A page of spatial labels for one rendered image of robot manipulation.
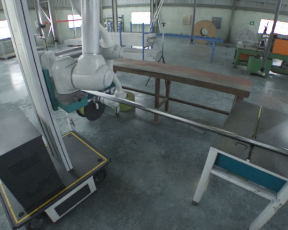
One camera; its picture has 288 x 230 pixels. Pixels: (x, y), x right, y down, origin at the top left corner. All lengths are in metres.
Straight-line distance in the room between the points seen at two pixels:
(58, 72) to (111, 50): 0.39
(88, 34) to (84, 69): 0.19
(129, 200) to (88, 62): 1.25
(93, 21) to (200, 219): 1.67
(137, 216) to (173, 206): 0.33
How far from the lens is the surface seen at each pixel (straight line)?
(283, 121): 1.78
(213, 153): 1.18
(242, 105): 1.80
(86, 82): 0.98
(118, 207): 1.66
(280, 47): 6.68
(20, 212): 1.53
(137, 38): 5.36
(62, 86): 1.11
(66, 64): 1.07
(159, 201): 1.68
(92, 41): 0.98
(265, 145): 1.31
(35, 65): 1.16
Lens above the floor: 1.46
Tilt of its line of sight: 32 degrees down
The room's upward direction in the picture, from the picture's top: straight up
